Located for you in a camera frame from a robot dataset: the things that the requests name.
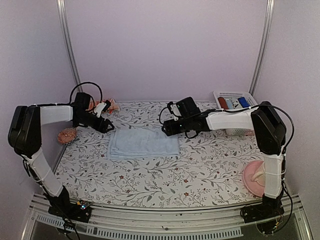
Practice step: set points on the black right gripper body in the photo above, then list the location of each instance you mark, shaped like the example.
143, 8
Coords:
185, 127

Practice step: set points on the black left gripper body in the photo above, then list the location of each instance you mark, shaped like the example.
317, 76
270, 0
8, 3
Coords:
97, 126

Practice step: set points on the light blue terry towel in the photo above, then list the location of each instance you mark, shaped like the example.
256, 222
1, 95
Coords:
140, 143

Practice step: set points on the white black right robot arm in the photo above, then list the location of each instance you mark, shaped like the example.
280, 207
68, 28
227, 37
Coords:
270, 133

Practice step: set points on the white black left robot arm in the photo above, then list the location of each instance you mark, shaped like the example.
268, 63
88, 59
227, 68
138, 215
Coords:
26, 138

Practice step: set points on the orange patterned towel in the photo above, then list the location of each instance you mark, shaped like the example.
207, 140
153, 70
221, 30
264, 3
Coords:
114, 106

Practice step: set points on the dark red rolled towel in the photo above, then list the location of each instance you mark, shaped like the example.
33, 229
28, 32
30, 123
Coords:
222, 103

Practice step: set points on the light blue rolled towel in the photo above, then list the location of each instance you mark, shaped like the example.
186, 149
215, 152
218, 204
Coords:
229, 104

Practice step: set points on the panda print rolled towel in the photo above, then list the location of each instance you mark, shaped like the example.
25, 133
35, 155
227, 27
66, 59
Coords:
236, 104

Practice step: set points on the dark blue rolled towel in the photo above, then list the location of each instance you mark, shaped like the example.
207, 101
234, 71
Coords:
243, 102

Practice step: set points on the white perforated plastic basket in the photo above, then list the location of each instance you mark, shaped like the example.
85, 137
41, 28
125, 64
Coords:
230, 95

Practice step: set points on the cream ceramic mug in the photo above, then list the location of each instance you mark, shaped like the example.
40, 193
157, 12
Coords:
259, 178

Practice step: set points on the pink saucer plate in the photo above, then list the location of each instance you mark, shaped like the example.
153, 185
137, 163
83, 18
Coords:
248, 171

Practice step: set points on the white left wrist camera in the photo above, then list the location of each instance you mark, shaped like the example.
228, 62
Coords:
101, 108

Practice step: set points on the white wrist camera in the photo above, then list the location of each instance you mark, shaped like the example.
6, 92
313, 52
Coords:
173, 109
101, 108

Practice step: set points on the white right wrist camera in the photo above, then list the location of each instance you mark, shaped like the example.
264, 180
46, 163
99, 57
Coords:
173, 109

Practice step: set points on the aluminium front rail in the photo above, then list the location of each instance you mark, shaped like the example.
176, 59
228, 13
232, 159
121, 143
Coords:
220, 222

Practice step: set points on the left aluminium frame post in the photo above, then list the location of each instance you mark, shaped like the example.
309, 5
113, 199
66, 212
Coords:
62, 14

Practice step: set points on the aluminium frame post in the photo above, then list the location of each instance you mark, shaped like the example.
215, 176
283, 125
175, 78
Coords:
268, 18
62, 14

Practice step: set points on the right aluminium frame post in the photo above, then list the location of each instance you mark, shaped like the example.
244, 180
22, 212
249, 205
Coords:
268, 18

